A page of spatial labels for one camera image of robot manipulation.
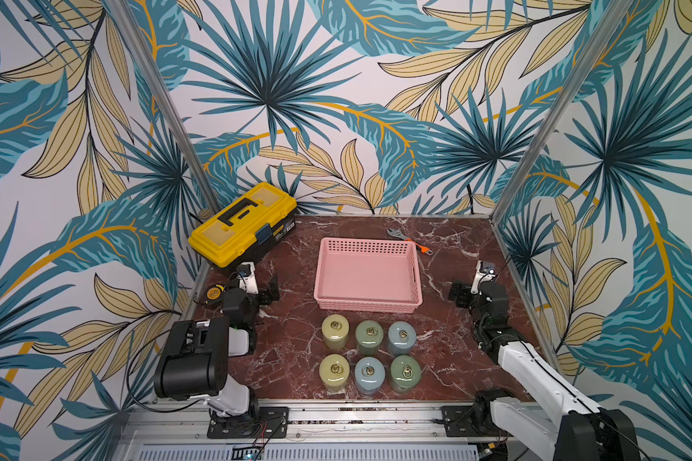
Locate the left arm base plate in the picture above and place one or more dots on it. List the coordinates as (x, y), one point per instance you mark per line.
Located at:
(248, 423)

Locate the dark green canister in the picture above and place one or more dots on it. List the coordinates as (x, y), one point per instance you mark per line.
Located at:
(369, 336)

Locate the yellow black plastic toolbox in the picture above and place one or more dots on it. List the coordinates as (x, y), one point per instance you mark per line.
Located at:
(246, 230)

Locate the right aluminium frame post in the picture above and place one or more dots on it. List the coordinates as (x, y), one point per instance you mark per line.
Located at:
(612, 17)

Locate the aluminium front rail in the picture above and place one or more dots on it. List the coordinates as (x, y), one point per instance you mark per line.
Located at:
(316, 430)

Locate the left aluminium frame post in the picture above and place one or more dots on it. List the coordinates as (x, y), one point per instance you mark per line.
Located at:
(150, 71)

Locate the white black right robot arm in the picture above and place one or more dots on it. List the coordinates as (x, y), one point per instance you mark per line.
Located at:
(568, 426)

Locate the yellow-green canister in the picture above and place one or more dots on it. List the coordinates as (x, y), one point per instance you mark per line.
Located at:
(335, 330)
(334, 371)

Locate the adjustable wrench orange handle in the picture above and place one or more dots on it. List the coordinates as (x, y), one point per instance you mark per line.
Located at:
(400, 236)

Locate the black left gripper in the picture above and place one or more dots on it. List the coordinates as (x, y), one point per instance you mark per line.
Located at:
(266, 299)

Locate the aluminium frame post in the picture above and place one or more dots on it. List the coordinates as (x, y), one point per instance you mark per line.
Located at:
(150, 71)
(612, 17)

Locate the pink perforated plastic basket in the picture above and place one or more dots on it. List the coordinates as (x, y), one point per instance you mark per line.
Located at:
(368, 275)

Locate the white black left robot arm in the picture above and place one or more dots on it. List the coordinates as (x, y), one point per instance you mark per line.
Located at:
(195, 361)

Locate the blue canister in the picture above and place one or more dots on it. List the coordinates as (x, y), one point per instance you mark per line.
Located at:
(369, 375)
(401, 338)

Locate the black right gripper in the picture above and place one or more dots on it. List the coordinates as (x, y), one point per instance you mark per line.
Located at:
(461, 294)

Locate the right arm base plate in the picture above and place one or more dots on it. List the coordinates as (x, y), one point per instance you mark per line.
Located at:
(467, 421)

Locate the yellow black tape measure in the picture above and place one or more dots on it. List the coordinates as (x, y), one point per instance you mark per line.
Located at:
(213, 294)

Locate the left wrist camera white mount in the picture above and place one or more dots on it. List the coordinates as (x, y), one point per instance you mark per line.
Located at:
(247, 278)

